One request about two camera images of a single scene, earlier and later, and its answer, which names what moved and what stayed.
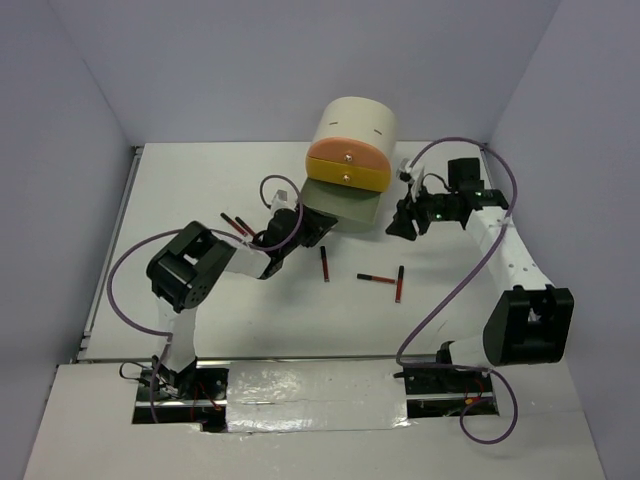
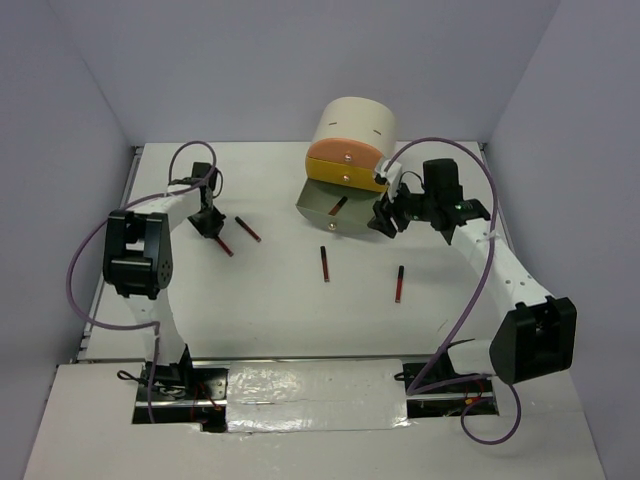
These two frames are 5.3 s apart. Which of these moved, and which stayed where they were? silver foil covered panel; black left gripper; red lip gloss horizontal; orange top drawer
Moved: red lip gloss horizontal; black left gripper
Stayed: orange top drawer; silver foil covered panel
